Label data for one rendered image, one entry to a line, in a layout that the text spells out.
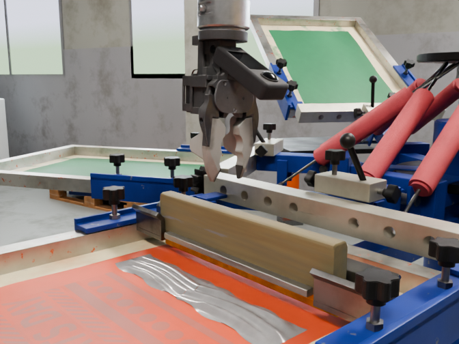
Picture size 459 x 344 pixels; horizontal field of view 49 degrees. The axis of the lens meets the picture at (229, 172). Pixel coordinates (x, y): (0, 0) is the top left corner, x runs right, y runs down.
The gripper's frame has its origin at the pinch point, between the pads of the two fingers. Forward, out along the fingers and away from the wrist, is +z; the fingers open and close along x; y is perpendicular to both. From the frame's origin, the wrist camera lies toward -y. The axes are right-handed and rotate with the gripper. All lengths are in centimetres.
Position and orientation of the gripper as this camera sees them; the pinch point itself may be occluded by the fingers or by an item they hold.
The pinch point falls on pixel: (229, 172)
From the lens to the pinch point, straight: 73.0
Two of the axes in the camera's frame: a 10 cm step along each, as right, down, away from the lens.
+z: -0.2, 9.9, 1.6
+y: -6.4, -1.3, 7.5
